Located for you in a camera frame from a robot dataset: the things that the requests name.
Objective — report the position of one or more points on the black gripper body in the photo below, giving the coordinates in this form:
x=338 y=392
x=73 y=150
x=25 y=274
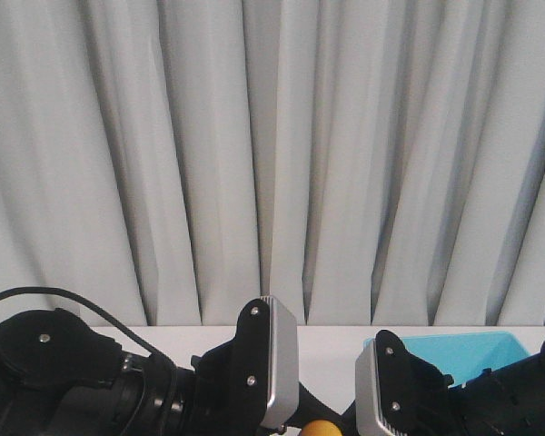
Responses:
x=246 y=403
x=508 y=401

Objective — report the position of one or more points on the yellow push button switch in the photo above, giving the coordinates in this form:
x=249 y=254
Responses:
x=320 y=428

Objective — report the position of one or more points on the light blue plastic box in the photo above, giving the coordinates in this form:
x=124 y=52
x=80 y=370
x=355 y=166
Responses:
x=465 y=355

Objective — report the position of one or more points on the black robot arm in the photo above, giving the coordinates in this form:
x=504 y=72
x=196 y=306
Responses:
x=399 y=393
x=59 y=377

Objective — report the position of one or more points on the grey pleated curtain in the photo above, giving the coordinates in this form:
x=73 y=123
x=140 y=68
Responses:
x=366 y=162

